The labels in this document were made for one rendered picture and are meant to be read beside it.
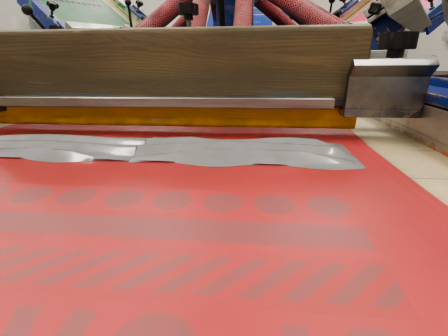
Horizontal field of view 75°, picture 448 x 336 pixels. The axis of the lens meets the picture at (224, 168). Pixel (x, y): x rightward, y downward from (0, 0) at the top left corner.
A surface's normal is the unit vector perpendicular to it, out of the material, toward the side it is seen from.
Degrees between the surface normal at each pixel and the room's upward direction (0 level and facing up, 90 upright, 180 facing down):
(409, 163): 0
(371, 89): 90
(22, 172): 0
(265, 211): 0
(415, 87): 90
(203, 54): 90
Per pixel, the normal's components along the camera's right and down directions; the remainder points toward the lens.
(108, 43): -0.10, 0.35
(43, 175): 0.00, -0.93
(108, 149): -0.12, -0.62
